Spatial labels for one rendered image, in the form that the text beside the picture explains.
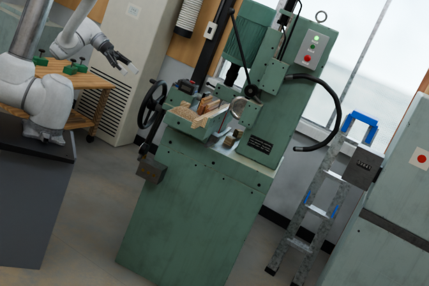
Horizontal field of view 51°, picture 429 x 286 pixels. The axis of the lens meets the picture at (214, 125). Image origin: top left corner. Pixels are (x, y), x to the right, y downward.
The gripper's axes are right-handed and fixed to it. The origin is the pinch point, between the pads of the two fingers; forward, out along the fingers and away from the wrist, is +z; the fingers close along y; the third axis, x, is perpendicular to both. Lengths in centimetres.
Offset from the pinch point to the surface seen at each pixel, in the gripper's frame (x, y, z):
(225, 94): -28, -1, 45
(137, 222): 48, -20, 59
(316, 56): -72, -15, 65
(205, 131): -15, -28, 53
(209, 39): -18, 134, -9
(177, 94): -10.9, -4.8, 27.9
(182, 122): -10, -28, 43
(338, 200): -17, 52, 135
